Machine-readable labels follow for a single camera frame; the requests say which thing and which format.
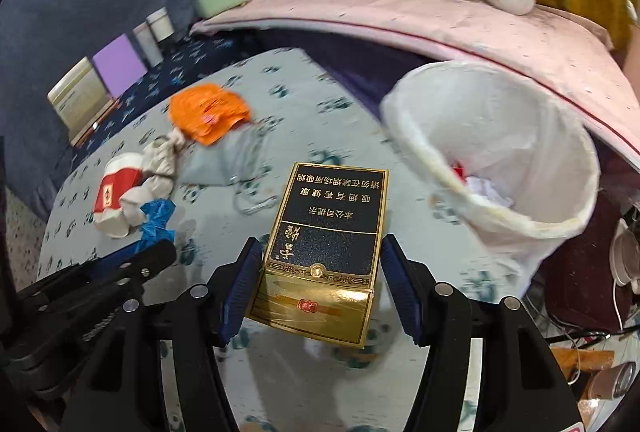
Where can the wooden board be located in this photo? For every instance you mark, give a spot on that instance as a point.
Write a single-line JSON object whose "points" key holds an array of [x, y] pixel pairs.
{"points": [[590, 359]]}

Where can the white cylinder container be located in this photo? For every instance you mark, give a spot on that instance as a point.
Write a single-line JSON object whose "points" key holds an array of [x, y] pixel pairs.
{"points": [[161, 25]]}

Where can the purple card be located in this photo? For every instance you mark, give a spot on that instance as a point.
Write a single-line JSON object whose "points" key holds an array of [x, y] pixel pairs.
{"points": [[120, 66]]}

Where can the black and gold cigarette box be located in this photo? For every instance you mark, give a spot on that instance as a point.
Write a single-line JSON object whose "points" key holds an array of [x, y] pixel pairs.
{"points": [[325, 237]]}

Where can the crumpled grey paper towel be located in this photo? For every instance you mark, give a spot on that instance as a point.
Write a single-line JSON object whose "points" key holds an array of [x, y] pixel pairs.
{"points": [[165, 156]]}

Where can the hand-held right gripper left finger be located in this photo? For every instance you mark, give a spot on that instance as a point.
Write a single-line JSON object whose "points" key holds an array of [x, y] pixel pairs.
{"points": [[240, 292]]}

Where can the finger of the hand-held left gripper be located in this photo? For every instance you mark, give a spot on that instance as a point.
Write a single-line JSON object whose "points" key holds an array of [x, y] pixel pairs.
{"points": [[150, 267], [112, 261]]}

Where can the navy print cloth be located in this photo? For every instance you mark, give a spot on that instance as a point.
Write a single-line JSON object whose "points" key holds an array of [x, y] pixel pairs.
{"points": [[185, 56]]}

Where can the steel cup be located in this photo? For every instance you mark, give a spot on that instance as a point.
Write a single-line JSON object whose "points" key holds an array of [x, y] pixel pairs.
{"points": [[612, 379]]}

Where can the desk calendar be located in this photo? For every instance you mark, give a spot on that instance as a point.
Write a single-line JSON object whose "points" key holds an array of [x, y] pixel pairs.
{"points": [[80, 94]]}

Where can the dark red cushion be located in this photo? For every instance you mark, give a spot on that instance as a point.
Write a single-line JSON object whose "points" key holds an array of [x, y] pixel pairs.
{"points": [[585, 272]]}

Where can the white flask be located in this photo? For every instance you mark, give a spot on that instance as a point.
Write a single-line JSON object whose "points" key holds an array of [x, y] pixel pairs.
{"points": [[627, 257]]}

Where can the red and white paper cup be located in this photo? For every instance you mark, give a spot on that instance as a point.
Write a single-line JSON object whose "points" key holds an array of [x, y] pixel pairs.
{"points": [[117, 197]]}

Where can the pink cloth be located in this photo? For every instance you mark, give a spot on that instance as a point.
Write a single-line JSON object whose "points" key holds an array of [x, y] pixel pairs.
{"points": [[400, 16]]}

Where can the white bag-lined trash bin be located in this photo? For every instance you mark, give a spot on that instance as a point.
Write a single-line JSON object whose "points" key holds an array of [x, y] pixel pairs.
{"points": [[525, 136]]}

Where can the panda print cloth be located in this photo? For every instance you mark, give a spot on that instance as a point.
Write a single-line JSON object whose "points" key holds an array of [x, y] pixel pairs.
{"points": [[310, 111]]}

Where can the red wrapper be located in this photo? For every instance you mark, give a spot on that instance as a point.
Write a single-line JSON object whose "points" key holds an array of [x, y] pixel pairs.
{"points": [[458, 173]]}

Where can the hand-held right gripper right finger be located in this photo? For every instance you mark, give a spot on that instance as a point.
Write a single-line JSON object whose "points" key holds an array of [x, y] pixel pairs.
{"points": [[402, 292]]}

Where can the orange plastic bag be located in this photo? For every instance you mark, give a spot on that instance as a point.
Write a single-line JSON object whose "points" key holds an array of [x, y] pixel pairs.
{"points": [[207, 111]]}

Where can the blue plastic wrapper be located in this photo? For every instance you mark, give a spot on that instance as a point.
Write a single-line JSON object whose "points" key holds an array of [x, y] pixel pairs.
{"points": [[157, 212]]}

